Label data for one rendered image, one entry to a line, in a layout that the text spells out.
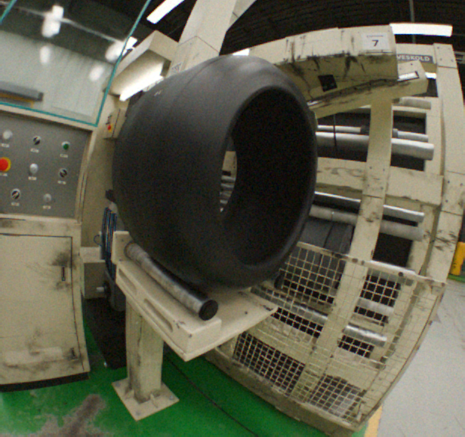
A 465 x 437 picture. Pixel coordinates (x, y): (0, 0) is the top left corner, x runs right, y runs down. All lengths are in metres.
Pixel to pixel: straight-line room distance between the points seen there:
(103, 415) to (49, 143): 1.22
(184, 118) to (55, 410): 1.32
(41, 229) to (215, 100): 0.76
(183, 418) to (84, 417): 0.49
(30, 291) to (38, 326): 0.18
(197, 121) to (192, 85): 0.06
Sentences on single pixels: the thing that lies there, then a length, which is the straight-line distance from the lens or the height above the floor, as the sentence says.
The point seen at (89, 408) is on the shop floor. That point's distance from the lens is 1.31.
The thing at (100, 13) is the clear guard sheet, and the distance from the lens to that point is 1.08.
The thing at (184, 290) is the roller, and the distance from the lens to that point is 0.44.
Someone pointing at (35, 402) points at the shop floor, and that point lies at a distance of 1.38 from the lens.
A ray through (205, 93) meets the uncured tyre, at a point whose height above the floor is 1.25.
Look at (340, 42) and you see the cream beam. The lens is 0.84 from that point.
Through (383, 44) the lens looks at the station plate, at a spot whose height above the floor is 1.68.
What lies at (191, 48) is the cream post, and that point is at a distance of 0.83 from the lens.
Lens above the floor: 1.12
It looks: 3 degrees down
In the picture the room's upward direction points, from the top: 12 degrees clockwise
